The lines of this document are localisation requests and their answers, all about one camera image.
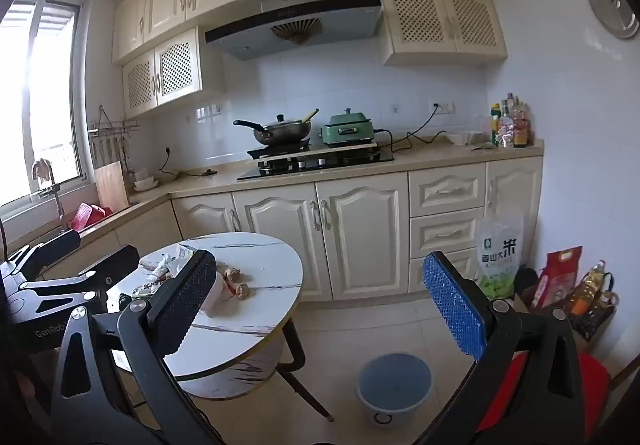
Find ginger root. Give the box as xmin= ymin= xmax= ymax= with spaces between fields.
xmin=222 ymin=265 xmax=252 ymax=300

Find black gas stove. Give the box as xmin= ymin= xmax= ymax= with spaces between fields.
xmin=236 ymin=138 xmax=395 ymax=182

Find white green rice bag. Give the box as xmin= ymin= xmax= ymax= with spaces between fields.
xmin=475 ymin=216 xmax=524 ymax=300

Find black patterned bag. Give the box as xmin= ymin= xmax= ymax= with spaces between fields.
xmin=570 ymin=272 xmax=622 ymax=344

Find hanging utensil rack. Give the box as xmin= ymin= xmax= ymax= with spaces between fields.
xmin=88 ymin=105 xmax=141 ymax=167

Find stack of white bowls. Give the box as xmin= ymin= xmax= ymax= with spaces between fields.
xmin=132 ymin=168 xmax=160 ymax=191

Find green electric cooker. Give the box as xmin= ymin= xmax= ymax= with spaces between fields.
xmin=320 ymin=108 xmax=379 ymax=148

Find red chair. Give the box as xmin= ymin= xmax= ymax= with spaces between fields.
xmin=475 ymin=352 xmax=640 ymax=437

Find red plastic basket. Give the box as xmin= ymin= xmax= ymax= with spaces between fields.
xmin=68 ymin=203 xmax=114 ymax=232

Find black power cable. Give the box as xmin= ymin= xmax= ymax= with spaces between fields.
xmin=374 ymin=105 xmax=447 ymax=149

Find white paper cup red print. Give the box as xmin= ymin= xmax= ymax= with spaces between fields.
xmin=200 ymin=270 xmax=237 ymax=318

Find black wok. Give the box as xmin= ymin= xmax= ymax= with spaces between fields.
xmin=232 ymin=119 xmax=314 ymax=147

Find light wooden board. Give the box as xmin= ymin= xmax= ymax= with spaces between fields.
xmin=259 ymin=141 xmax=377 ymax=164

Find metal faucet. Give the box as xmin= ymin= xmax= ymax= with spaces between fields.
xmin=31 ymin=160 xmax=66 ymax=227

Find black charger cable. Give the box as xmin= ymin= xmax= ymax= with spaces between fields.
xmin=158 ymin=149 xmax=219 ymax=177

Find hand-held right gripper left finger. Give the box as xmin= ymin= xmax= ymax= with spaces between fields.
xmin=50 ymin=249 xmax=223 ymax=445

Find cream cabinet drawer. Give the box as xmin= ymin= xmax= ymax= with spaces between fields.
xmin=409 ymin=215 xmax=485 ymax=260
xmin=408 ymin=250 xmax=482 ymax=294
xmin=408 ymin=164 xmax=487 ymax=219

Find clear plastic container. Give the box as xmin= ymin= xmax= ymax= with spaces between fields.
xmin=470 ymin=115 xmax=494 ymax=146

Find cooking oil bottle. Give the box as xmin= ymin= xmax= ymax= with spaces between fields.
xmin=570 ymin=261 xmax=607 ymax=316

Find glass wok lid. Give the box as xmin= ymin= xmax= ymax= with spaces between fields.
xmin=262 ymin=114 xmax=312 ymax=132

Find red rice bag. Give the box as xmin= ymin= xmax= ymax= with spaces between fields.
xmin=531 ymin=246 xmax=584 ymax=310

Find group of condiment bottles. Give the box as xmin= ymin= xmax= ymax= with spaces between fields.
xmin=488 ymin=92 xmax=532 ymax=149

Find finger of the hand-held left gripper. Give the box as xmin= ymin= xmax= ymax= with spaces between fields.
xmin=7 ymin=229 xmax=83 ymax=277
xmin=15 ymin=245 xmax=141 ymax=312

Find white wrapper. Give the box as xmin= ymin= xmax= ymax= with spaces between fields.
xmin=150 ymin=252 xmax=174 ymax=284

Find wooden cutting board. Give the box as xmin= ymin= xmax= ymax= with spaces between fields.
xmin=93 ymin=161 xmax=130 ymax=212

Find cream base cabinet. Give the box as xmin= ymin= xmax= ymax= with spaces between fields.
xmin=0 ymin=138 xmax=546 ymax=302

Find round marble table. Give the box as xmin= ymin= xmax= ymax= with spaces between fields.
xmin=107 ymin=231 xmax=335 ymax=423

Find cream lattice door cabinet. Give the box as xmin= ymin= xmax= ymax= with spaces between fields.
xmin=377 ymin=0 xmax=509 ymax=67
xmin=122 ymin=27 xmax=226 ymax=119

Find window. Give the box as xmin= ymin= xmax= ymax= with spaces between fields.
xmin=0 ymin=0 xmax=84 ymax=218

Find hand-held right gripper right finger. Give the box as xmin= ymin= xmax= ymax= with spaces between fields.
xmin=415 ymin=251 xmax=593 ymax=445

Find black range hood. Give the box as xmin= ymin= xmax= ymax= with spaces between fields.
xmin=204 ymin=0 xmax=384 ymax=61

